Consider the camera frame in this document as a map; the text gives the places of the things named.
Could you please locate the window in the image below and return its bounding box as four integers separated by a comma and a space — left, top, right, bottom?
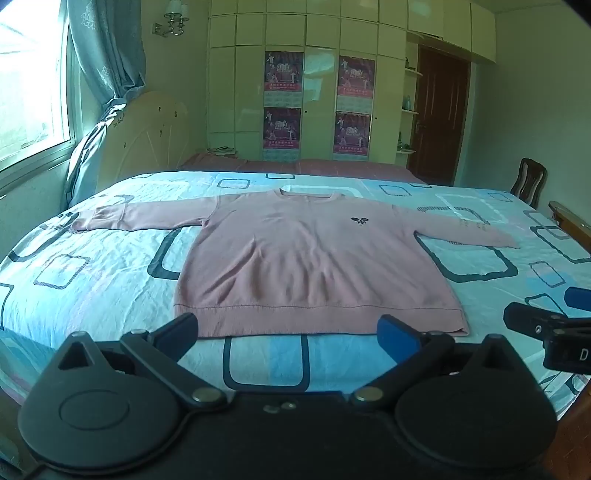
0, 0, 78, 186

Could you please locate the corner shelf unit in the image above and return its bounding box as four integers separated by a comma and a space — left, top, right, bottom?
398, 56, 424, 154

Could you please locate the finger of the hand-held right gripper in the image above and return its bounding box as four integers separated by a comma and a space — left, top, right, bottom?
503, 302, 571, 335
564, 286, 591, 312

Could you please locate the cream bed headboard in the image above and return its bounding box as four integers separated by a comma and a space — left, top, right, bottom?
98, 90, 191, 186

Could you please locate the cream wardrobe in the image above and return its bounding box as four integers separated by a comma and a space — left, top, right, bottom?
205, 0, 498, 163

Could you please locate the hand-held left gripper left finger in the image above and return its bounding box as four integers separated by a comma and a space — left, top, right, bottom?
55, 312, 230, 412

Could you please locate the blue patterned bed sheet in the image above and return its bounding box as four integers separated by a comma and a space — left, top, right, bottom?
0, 170, 591, 422

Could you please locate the wooden furniture piece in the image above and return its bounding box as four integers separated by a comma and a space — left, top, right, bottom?
548, 200, 591, 254

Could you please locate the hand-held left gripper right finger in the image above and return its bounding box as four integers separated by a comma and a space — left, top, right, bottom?
348, 314, 525, 409

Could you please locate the brown wooden chair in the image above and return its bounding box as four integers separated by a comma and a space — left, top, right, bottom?
510, 157, 548, 209

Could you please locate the wall lamp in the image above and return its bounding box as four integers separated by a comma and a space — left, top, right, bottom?
154, 0, 191, 36

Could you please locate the pink sweater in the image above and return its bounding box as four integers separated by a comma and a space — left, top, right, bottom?
71, 188, 520, 340

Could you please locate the blue patterned curtain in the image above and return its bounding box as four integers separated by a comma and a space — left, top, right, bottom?
61, 0, 149, 209

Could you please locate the brown wooden door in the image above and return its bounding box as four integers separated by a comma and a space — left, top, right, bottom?
405, 44, 472, 186

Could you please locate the pink wall poster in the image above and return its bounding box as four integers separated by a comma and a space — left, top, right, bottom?
262, 106, 302, 162
264, 51, 304, 106
334, 110, 373, 161
337, 55, 376, 112

